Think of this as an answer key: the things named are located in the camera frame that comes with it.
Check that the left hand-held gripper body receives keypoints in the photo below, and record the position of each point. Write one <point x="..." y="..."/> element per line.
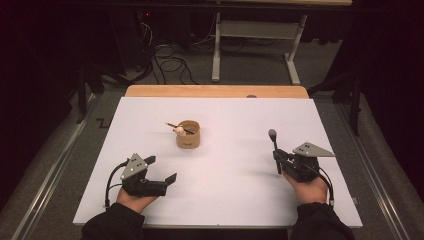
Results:
<point x="133" y="168"/>

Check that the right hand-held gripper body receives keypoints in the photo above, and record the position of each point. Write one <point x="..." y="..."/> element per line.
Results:
<point x="308" y="150"/>

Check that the wooden pen holder with figure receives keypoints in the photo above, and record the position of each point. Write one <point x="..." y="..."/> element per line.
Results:
<point x="188" y="141"/>

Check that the thin dark pencil brush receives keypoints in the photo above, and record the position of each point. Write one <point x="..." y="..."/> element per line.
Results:
<point x="171" y="125"/>

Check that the person's left hand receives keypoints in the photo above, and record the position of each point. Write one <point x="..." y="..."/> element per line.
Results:
<point x="135" y="203"/>

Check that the person's right hand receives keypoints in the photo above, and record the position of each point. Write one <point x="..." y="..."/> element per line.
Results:
<point x="310" y="191"/>

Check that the white board sheet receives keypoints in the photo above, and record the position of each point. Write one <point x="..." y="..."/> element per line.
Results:
<point x="226" y="200"/>

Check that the black metal stand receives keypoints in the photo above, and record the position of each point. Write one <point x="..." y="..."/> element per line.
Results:
<point x="81" y="100"/>
<point x="356" y="110"/>

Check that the metal floor rail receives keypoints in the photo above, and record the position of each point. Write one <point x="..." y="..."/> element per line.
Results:
<point x="376" y="180"/>
<point x="50" y="186"/>

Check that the white metal desk frame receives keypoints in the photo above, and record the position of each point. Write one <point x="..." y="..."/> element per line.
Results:
<point x="256" y="30"/>

